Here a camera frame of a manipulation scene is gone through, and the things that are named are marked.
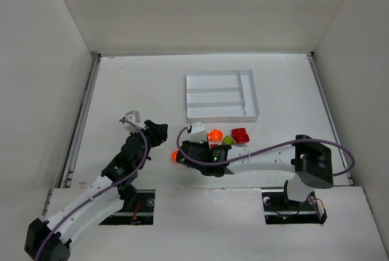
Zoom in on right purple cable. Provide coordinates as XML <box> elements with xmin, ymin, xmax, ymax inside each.
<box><xmin>176</xmin><ymin>125</ymin><xmax>356</xmax><ymax>177</ymax></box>

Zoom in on green and purple lego stack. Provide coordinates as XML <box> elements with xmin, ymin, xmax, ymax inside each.
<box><xmin>221</xmin><ymin>136</ymin><xmax>236</xmax><ymax>146</ymax></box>

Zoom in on orange flower lego piece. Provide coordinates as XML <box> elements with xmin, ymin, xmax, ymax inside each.
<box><xmin>207</xmin><ymin>129</ymin><xmax>224</xmax><ymax>142</ymax></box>

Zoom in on purple cable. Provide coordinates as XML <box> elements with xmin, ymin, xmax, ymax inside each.
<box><xmin>176</xmin><ymin>125</ymin><xmax>356</xmax><ymax>177</ymax></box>
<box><xmin>33</xmin><ymin>117</ymin><xmax>150</xmax><ymax>261</ymax></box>

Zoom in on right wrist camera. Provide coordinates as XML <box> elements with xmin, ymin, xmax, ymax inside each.
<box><xmin>188</xmin><ymin>121</ymin><xmax>208</xmax><ymax>144</ymax></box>

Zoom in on white divided sorting tray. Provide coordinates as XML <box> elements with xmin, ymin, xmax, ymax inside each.
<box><xmin>186</xmin><ymin>69</ymin><xmax>260</xmax><ymax>122</ymax></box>

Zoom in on orange round lego piece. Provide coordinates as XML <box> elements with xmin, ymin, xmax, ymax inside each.
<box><xmin>171</xmin><ymin>150</ymin><xmax>183</xmax><ymax>164</ymax></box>

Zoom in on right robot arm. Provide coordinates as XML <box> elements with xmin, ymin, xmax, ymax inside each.
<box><xmin>176</xmin><ymin>135</ymin><xmax>334</xmax><ymax>203</ymax></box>

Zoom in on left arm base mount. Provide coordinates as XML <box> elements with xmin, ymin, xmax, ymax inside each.
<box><xmin>100</xmin><ymin>190</ymin><xmax>156</xmax><ymax>226</ymax></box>

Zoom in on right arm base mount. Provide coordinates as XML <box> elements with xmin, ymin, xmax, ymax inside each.
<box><xmin>262</xmin><ymin>189</ymin><xmax>328</xmax><ymax>225</ymax></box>

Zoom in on large red lego block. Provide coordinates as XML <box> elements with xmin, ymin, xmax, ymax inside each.
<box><xmin>231</xmin><ymin>128</ymin><xmax>250</xmax><ymax>145</ymax></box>

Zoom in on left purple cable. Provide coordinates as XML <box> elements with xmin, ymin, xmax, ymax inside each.
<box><xmin>33</xmin><ymin>117</ymin><xmax>150</xmax><ymax>261</ymax></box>

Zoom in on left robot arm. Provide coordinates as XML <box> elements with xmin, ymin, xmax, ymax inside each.
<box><xmin>24</xmin><ymin>120</ymin><xmax>168</xmax><ymax>260</ymax></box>

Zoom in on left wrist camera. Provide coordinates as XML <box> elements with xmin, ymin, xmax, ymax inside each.
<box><xmin>120</xmin><ymin>110</ymin><xmax>145</xmax><ymax>130</ymax></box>

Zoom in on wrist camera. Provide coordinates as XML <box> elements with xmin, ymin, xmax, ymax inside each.
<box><xmin>188</xmin><ymin>121</ymin><xmax>208</xmax><ymax>144</ymax></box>
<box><xmin>120</xmin><ymin>110</ymin><xmax>145</xmax><ymax>130</ymax></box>

